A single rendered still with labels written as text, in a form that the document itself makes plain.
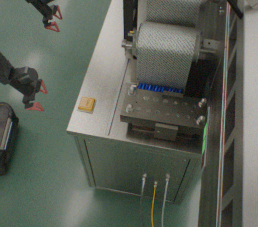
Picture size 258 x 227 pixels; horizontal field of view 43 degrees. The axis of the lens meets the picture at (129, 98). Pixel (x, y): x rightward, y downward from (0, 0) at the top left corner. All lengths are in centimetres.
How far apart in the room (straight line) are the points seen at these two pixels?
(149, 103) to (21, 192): 134
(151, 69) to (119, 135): 35
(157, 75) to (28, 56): 188
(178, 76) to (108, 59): 50
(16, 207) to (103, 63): 122
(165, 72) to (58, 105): 147
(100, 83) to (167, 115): 44
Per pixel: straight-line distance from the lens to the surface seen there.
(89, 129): 160
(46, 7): 178
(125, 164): 183
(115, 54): 186
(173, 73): 149
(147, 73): 151
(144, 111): 148
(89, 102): 165
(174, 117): 148
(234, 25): 118
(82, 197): 242
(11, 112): 256
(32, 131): 271
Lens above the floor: 229
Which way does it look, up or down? 56 degrees down
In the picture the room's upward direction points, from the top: straight up
